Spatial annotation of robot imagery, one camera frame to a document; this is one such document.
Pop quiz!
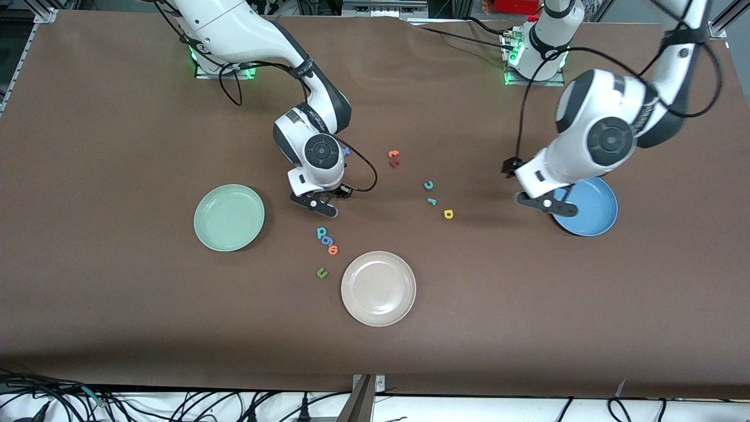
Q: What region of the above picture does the blue plate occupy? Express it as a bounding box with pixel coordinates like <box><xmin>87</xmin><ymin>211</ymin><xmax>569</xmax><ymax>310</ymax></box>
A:
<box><xmin>551</xmin><ymin>176</ymin><xmax>619</xmax><ymax>237</ymax></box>

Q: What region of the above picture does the green plate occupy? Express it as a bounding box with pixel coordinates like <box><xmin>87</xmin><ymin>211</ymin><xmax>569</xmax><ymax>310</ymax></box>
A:
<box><xmin>193</xmin><ymin>184</ymin><xmax>265</xmax><ymax>253</ymax></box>

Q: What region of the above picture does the beige plate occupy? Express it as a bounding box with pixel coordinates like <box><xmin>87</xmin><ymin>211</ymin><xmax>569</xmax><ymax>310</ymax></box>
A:
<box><xmin>340</xmin><ymin>251</ymin><xmax>417</xmax><ymax>327</ymax></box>

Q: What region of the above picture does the brown table cover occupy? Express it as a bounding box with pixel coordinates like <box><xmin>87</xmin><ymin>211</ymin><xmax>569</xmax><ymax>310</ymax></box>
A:
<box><xmin>0</xmin><ymin>9</ymin><xmax>750</xmax><ymax>399</ymax></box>

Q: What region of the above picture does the red box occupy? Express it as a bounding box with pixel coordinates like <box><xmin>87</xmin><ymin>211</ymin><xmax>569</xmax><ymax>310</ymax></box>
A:
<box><xmin>494</xmin><ymin>0</ymin><xmax>543</xmax><ymax>15</ymax></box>

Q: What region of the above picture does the grey equipment box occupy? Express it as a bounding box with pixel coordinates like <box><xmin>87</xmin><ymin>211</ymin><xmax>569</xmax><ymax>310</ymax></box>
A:
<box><xmin>342</xmin><ymin>0</ymin><xmax>429</xmax><ymax>17</ymax></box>

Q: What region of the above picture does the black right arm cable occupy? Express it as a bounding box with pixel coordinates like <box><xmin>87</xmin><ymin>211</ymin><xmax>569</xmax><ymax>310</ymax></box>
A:
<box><xmin>176</xmin><ymin>35</ymin><xmax>377</xmax><ymax>194</ymax></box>

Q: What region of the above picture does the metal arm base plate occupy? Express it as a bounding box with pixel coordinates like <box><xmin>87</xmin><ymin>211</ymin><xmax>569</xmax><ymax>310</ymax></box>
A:
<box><xmin>503</xmin><ymin>29</ymin><xmax>567</xmax><ymax>87</ymax></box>
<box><xmin>195</xmin><ymin>23</ymin><xmax>260</xmax><ymax>80</ymax></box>

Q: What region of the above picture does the black base power cable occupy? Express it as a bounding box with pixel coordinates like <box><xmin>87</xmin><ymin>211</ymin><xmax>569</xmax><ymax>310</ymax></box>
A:
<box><xmin>407</xmin><ymin>23</ymin><xmax>516</xmax><ymax>50</ymax></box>
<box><xmin>466</xmin><ymin>16</ymin><xmax>509</xmax><ymax>36</ymax></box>

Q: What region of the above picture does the grey metal table bracket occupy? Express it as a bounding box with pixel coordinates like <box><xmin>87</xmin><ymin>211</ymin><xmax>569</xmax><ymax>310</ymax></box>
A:
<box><xmin>337</xmin><ymin>374</ymin><xmax>386</xmax><ymax>422</ymax></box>

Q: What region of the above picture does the black looped floor cable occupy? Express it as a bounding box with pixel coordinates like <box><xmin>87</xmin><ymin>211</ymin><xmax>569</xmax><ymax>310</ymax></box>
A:
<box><xmin>607</xmin><ymin>397</ymin><xmax>633</xmax><ymax>422</ymax></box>

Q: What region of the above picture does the aluminium frame corner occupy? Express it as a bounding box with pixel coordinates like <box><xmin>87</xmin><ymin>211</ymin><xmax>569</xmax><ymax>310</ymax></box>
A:
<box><xmin>706</xmin><ymin>0</ymin><xmax>750</xmax><ymax>40</ymax></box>

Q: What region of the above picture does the aluminium frame rail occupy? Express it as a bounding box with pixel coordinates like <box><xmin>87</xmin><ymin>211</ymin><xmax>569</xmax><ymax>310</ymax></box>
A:
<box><xmin>0</xmin><ymin>7</ymin><xmax>59</xmax><ymax>113</ymax></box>

